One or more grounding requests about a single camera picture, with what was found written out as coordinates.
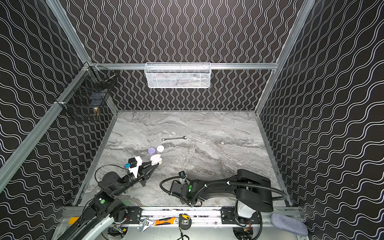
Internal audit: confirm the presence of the purple earbud charging case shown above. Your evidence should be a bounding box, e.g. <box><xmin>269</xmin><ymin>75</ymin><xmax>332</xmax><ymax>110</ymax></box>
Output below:
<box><xmin>148</xmin><ymin>147</ymin><xmax>157</xmax><ymax>155</ymax></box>

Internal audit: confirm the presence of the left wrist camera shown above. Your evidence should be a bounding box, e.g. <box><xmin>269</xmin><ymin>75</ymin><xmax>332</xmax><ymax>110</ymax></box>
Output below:
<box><xmin>124</xmin><ymin>156</ymin><xmax>143</xmax><ymax>178</ymax></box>

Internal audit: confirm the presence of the black yellow tape measure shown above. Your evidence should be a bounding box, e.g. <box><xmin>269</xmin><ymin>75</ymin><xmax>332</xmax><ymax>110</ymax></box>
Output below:
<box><xmin>179</xmin><ymin>214</ymin><xmax>192</xmax><ymax>230</ymax></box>

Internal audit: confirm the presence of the silver combination wrench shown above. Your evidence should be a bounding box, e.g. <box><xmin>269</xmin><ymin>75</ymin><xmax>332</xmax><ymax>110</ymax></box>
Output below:
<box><xmin>162</xmin><ymin>136</ymin><xmax>187</xmax><ymax>141</ymax></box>

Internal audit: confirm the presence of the black wire basket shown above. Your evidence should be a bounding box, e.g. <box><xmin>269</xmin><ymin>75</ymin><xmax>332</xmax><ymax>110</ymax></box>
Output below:
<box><xmin>60</xmin><ymin>66</ymin><xmax>117</xmax><ymax>122</ymax></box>

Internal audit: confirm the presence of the white earbud charging case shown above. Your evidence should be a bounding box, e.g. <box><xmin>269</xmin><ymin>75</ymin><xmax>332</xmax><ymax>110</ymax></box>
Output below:
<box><xmin>157</xmin><ymin>145</ymin><xmax>165</xmax><ymax>153</ymax></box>

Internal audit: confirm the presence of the yellow label plate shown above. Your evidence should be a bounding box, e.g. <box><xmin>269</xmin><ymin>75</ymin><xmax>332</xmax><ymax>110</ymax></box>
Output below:
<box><xmin>68</xmin><ymin>217</ymin><xmax>80</xmax><ymax>225</ymax></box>

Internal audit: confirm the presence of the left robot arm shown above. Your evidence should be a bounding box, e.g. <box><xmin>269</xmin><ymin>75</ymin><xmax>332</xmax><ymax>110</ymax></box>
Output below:
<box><xmin>59</xmin><ymin>160</ymin><xmax>161</xmax><ymax>240</ymax></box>

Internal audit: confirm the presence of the brass padlock in basket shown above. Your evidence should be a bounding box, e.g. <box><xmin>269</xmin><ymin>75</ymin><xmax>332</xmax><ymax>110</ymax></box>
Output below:
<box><xmin>93</xmin><ymin>107</ymin><xmax>100</xmax><ymax>118</ymax></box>

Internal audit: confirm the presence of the white wire mesh basket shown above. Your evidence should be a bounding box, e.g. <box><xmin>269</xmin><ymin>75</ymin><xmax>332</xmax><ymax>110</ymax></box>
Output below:
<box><xmin>144</xmin><ymin>62</ymin><xmax>212</xmax><ymax>89</ymax></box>

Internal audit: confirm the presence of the orange adjustable wrench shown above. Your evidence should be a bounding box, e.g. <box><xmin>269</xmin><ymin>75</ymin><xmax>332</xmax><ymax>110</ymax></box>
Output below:
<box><xmin>138</xmin><ymin>217</ymin><xmax>180</xmax><ymax>232</ymax></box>

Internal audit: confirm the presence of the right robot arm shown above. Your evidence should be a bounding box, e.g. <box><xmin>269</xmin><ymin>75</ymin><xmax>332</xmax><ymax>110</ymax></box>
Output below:
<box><xmin>160</xmin><ymin>169</ymin><xmax>288</xmax><ymax>227</ymax></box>

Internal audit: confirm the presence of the grey cloth pad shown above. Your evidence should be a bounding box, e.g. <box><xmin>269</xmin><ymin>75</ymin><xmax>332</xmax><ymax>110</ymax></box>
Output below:
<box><xmin>271</xmin><ymin>214</ymin><xmax>309</xmax><ymax>237</ymax></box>

